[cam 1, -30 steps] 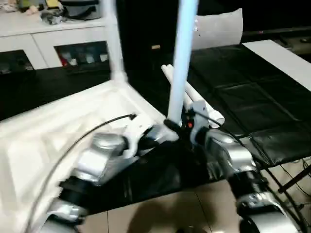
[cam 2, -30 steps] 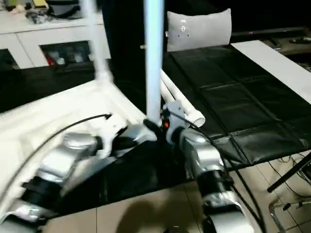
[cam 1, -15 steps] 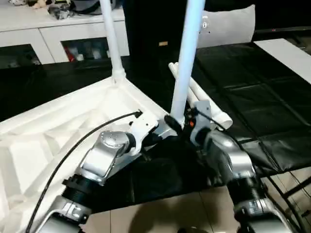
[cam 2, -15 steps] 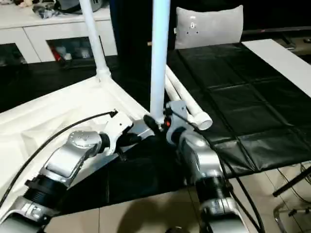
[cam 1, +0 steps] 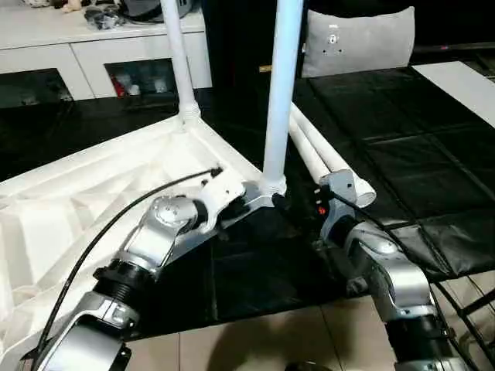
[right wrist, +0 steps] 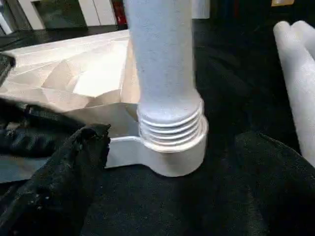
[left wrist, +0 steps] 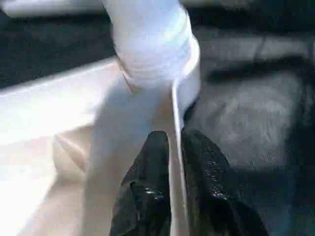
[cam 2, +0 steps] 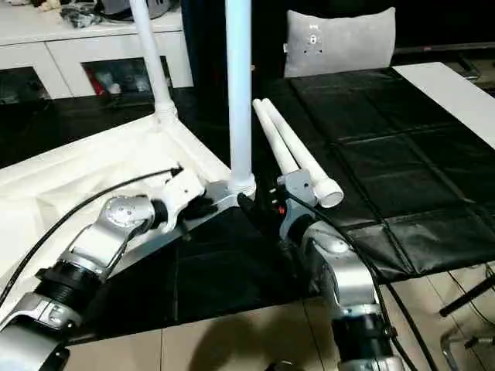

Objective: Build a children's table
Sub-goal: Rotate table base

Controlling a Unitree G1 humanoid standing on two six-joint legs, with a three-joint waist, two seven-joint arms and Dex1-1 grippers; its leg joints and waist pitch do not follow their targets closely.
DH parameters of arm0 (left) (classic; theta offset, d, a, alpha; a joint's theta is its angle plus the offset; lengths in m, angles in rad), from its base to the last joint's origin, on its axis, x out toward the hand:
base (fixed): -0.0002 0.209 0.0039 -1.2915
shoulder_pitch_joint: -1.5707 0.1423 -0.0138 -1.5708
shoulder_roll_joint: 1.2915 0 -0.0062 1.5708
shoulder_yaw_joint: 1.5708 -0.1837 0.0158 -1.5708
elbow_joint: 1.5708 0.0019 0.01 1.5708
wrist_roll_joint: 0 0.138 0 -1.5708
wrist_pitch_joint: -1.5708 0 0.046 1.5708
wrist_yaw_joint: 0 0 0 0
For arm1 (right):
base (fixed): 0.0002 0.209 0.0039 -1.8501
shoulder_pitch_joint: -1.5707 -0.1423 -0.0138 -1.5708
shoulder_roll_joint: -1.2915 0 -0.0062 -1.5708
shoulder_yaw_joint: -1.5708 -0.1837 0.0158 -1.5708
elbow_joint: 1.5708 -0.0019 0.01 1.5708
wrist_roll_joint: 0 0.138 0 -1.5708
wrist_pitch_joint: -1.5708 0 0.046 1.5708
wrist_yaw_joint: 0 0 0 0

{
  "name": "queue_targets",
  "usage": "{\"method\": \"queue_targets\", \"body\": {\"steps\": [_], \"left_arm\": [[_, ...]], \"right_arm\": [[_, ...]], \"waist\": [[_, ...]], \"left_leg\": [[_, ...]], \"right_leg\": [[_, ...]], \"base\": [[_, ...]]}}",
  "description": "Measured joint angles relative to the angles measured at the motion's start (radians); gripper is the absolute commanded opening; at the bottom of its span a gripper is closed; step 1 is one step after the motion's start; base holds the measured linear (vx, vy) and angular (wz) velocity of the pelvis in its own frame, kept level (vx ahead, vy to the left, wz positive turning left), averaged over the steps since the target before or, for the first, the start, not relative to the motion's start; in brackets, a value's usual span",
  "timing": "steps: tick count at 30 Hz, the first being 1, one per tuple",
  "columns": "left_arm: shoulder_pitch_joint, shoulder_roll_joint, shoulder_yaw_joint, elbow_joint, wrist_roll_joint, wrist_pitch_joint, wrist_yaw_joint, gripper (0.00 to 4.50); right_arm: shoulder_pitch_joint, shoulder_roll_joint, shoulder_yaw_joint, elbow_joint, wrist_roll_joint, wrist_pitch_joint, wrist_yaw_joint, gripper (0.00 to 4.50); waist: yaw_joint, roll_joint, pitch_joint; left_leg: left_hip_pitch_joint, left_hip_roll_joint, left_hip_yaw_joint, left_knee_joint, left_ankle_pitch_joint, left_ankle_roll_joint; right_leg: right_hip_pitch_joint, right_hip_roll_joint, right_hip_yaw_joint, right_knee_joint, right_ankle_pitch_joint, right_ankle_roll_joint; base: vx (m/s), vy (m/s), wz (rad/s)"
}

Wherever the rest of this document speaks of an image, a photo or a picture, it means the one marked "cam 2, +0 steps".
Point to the dark tangled small object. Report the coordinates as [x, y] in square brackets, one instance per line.
[79, 17]

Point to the white plastic table leg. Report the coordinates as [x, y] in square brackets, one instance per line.
[270, 131]
[301, 154]
[239, 96]
[149, 38]

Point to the black tripod leg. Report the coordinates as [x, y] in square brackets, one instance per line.
[464, 299]

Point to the black box with yellow label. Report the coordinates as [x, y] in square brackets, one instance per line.
[209, 38]

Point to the chrome metal frame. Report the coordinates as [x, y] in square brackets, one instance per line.
[444, 348]

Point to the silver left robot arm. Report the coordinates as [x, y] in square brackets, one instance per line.
[116, 216]

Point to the grey rounded device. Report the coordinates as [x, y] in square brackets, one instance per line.
[158, 7]

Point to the white cabinet with glass doors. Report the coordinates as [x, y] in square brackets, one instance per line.
[96, 46]

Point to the grey cushion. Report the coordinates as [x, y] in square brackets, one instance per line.
[348, 46]

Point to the white flat board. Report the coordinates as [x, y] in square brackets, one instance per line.
[444, 92]

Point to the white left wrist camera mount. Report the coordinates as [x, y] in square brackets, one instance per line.
[181, 193]

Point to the black work mat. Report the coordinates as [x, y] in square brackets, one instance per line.
[386, 154]

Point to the white plastic table top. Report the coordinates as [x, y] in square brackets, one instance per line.
[77, 162]

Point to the pale small toy figure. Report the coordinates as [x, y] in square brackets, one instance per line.
[48, 5]

